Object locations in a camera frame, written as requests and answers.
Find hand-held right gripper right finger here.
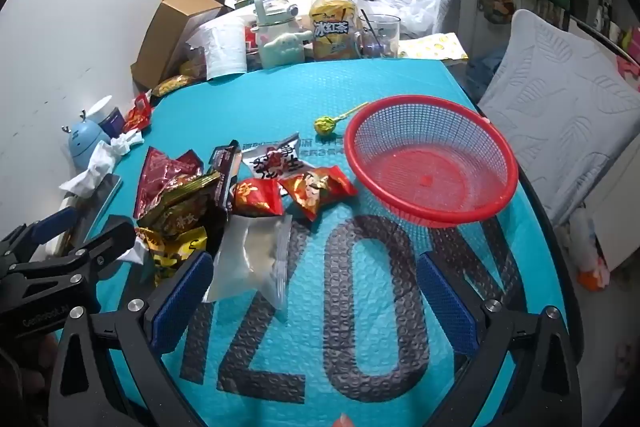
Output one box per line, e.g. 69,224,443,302
417,252,583,427

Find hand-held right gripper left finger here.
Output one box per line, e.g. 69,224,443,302
47,249,216,427

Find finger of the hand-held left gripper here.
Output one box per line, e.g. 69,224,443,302
10,216,137,303
0,208,83,275

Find gold green snack packet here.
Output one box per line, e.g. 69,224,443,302
137,172,222,239

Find large red packet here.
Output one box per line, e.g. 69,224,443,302
134,147,203,220

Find clear plastic bag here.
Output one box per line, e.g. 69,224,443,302
205,213,293,310

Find red orange snack packet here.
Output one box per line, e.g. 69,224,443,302
231,178,285,218

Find red plastic basket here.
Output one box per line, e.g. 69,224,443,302
344,95,519,228

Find white black snack packet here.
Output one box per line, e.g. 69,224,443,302
241,133,313,188

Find red gold snack packet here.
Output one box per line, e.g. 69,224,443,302
278,167,358,222

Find black smartphone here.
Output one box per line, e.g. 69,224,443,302
75,174,123,248

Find white cloth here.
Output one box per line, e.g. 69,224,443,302
59,142,121,198

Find light blue deer gadget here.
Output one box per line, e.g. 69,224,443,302
62,109,111,168

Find crumpled white tissue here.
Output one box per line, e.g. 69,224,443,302
110,129,146,156

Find navy blue box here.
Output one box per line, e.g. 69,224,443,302
96,96,126,136

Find small red snack packet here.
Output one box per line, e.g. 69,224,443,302
122,91,153,132

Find orange toy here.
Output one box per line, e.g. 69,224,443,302
570,207,612,291

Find yellow noodle snack packet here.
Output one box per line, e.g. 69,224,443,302
151,76,196,98

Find cardboard box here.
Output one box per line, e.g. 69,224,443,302
131,0,233,92

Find yellow lollipop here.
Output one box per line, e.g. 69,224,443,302
312,102,370,135

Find white paper roll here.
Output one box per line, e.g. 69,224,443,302
187,14,251,80

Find chair with leaf cover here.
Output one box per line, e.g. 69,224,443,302
477,9,640,224

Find teal bubble mat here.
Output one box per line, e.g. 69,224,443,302
50,57,586,427

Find yellow smiley print paper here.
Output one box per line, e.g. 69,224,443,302
397,32,469,62

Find pale green water bottle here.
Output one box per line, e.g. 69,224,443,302
248,0,313,70

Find glass cup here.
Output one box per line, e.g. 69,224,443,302
355,9,402,59

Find yellow iced tea bottle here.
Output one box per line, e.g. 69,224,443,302
308,0,362,60

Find white plastic bag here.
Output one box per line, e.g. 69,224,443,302
345,0,458,40

